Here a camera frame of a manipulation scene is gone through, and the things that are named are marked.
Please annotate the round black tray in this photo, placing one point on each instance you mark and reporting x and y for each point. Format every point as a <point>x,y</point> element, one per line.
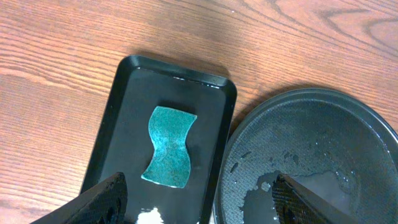
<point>332,143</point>

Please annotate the green yellow sponge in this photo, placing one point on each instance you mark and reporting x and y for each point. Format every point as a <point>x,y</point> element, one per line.
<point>170,164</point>

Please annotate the black rectangular tray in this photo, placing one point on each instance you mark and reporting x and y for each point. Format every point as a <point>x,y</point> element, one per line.
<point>123,143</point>

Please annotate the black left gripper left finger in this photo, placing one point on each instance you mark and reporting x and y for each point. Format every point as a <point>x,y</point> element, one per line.
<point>105,202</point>

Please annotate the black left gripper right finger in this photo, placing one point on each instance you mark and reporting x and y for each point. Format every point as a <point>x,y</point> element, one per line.
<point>296,204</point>

